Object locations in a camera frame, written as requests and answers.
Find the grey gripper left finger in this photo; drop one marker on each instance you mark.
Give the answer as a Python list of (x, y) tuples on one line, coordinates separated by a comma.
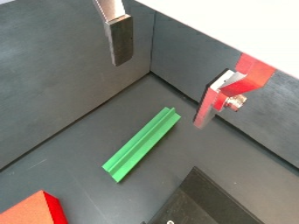
[(119, 29)]

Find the red block with shaped holes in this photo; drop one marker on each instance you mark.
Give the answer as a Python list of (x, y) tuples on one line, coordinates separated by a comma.
[(39, 209)]

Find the green star-profile bar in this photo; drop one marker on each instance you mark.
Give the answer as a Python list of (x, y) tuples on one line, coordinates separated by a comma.
[(134, 150)]

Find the red-tinted gripper right finger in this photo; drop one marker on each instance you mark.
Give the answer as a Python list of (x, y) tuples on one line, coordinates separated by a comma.
[(225, 92)]

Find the black curved fixture stand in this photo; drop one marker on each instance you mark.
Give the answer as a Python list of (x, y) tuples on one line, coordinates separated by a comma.
[(201, 202)]

